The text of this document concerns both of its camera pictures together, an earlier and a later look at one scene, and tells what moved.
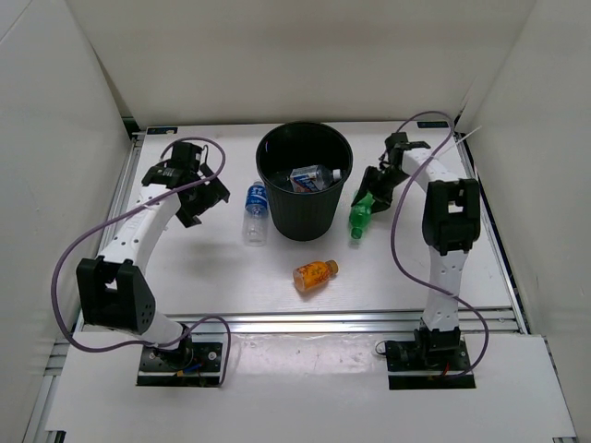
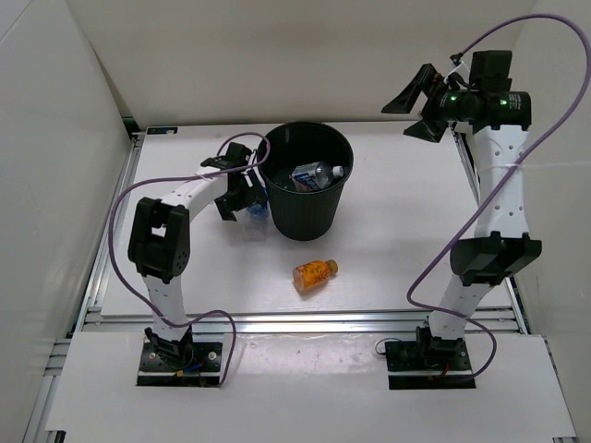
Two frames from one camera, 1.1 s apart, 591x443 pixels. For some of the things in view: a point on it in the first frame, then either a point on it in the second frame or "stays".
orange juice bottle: x=314 y=274 stays
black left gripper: x=213 y=192 to x=254 y=195
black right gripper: x=369 y=175 to x=404 y=101
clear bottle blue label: x=255 y=228 stays
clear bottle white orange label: x=313 y=178 stays
